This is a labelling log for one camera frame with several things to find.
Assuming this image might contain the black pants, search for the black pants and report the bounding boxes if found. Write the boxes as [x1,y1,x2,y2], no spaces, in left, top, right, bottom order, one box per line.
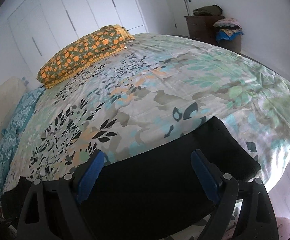
[1,118,261,239]

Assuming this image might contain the white wardrobe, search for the white wardrobe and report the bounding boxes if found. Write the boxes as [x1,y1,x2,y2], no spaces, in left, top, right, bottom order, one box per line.
[8,0,147,74]

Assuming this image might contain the teal floral pillow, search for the teal floral pillow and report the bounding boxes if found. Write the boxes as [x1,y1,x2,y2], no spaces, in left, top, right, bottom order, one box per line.
[0,130,19,201]
[1,87,45,136]

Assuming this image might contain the white door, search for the white door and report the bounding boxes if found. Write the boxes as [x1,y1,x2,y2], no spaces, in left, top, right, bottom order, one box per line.
[167,0,191,37]

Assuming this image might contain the olive folded cloth on dresser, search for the olive folded cloth on dresser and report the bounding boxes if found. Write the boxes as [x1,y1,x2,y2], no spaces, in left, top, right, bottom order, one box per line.
[193,4,223,16]

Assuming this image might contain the orange floral folded quilt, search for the orange floral folded quilt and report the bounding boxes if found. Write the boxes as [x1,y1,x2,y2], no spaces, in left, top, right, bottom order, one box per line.
[37,24,135,88]

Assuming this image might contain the dark wooden dresser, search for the dark wooden dresser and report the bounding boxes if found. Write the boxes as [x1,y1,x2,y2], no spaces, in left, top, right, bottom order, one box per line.
[185,16,225,45]

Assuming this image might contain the teal floral pillow far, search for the teal floral pillow far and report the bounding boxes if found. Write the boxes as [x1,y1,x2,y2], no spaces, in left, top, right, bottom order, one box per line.
[1,87,45,136]

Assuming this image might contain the floral bed sheet mattress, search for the floral bed sheet mattress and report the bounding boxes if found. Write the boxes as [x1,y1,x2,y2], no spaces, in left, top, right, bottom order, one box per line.
[3,33,290,194]

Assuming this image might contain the beige padded headboard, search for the beige padded headboard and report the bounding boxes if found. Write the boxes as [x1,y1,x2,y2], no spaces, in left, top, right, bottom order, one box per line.
[0,77,26,140]

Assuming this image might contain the teal floral pillow near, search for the teal floral pillow near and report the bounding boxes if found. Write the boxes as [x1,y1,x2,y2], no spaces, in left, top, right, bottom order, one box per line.
[0,130,19,201]

